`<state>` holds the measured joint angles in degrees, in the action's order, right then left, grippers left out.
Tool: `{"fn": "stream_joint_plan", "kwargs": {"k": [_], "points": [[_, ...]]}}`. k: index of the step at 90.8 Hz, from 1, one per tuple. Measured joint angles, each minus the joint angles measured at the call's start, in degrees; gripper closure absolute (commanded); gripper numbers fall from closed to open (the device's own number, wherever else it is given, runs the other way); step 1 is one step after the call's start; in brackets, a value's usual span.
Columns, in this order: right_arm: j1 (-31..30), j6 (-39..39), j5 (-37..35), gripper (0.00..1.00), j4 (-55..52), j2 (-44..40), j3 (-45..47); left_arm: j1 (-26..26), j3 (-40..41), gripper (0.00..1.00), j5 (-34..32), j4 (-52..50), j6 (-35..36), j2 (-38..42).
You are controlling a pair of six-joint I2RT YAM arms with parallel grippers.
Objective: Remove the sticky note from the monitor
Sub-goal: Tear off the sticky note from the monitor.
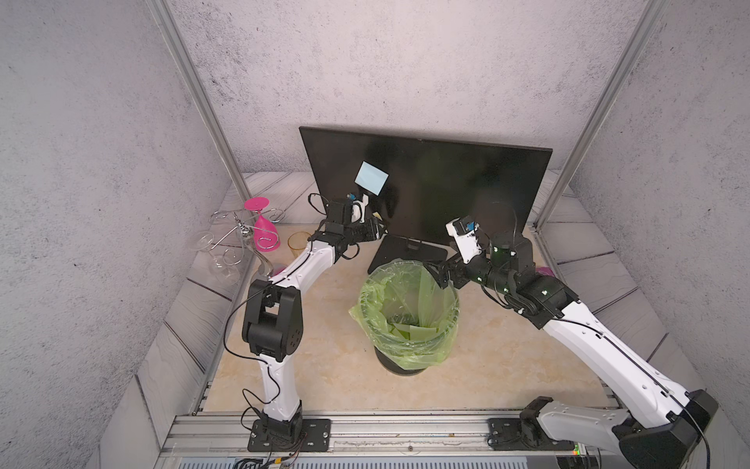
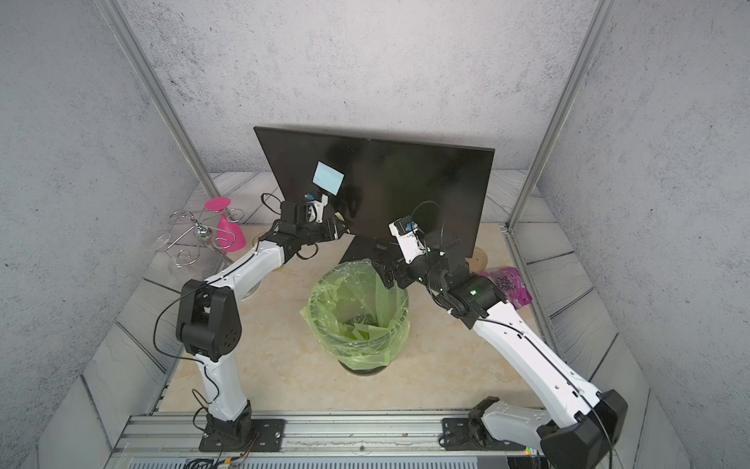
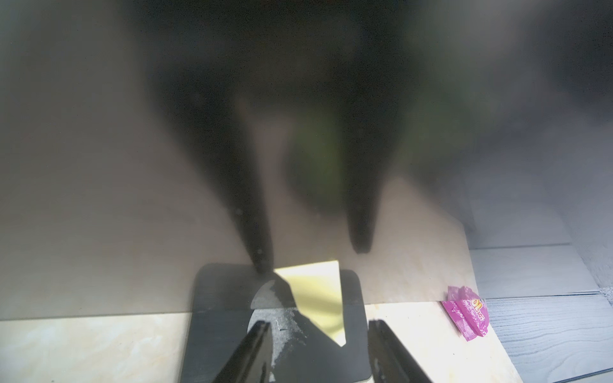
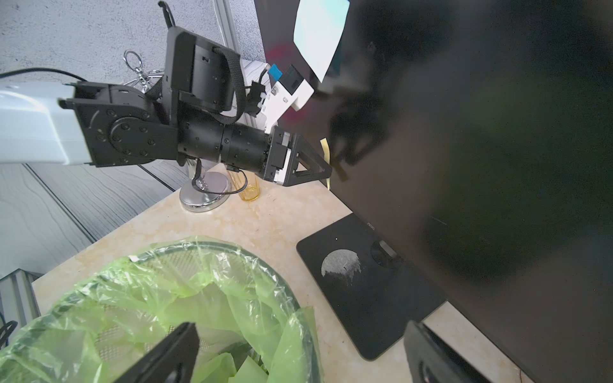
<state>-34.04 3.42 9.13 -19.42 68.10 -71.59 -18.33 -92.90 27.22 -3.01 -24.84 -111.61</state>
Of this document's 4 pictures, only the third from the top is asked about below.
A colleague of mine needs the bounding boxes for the black monitor stand base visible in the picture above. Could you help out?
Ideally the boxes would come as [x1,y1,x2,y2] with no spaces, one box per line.
[180,263,372,382]

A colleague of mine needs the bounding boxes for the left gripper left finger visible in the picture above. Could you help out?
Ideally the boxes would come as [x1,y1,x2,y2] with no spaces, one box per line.
[213,321,273,383]

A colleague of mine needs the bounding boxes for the yellow-green sticky note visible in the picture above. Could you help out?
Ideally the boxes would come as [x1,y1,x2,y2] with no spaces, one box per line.
[275,260,346,347]

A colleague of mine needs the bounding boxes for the purple snack packet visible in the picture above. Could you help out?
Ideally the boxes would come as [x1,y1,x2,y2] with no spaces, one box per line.
[442,286,490,342]

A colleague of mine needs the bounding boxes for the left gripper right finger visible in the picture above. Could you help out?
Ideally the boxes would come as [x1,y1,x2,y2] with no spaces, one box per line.
[367,319,432,383]

